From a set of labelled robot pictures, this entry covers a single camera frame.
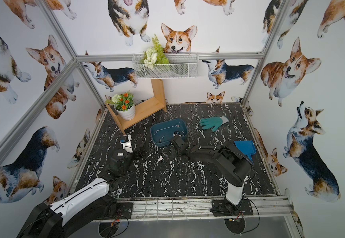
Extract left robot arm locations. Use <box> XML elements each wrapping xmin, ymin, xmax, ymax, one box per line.
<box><xmin>17</xmin><ymin>146</ymin><xmax>143</xmax><ymax>238</ymax></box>

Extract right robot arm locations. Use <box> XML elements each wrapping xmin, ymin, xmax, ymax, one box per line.
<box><xmin>170</xmin><ymin>135</ymin><xmax>255</xmax><ymax>216</ymax></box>

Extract teal plastic storage box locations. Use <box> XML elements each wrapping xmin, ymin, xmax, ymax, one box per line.
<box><xmin>150</xmin><ymin>119</ymin><xmax>188</xmax><ymax>147</ymax></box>

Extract green work glove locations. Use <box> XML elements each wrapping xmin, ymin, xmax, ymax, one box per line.
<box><xmin>199</xmin><ymin>116</ymin><xmax>229</xmax><ymax>132</ymax></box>

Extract wooden shelf stand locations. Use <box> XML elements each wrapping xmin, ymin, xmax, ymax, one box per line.
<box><xmin>105</xmin><ymin>79</ymin><xmax>167</xmax><ymax>135</ymax></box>

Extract white pot orange flowers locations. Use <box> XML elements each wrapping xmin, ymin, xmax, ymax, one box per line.
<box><xmin>105</xmin><ymin>91</ymin><xmax>136</xmax><ymax>121</ymax></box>

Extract blue plastic dustpan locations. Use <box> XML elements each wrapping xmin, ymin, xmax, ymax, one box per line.
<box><xmin>234</xmin><ymin>140</ymin><xmax>257</xmax><ymax>163</ymax></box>

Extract artificial fern white flowers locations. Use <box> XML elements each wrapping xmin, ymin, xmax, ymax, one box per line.
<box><xmin>140</xmin><ymin>34</ymin><xmax>169</xmax><ymax>69</ymax></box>

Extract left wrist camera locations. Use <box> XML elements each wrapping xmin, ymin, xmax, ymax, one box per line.
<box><xmin>120</xmin><ymin>134</ymin><xmax>133</xmax><ymax>153</ymax></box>

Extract white wire basket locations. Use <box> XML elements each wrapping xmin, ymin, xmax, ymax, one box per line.
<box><xmin>132</xmin><ymin>53</ymin><xmax>199</xmax><ymax>79</ymax></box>

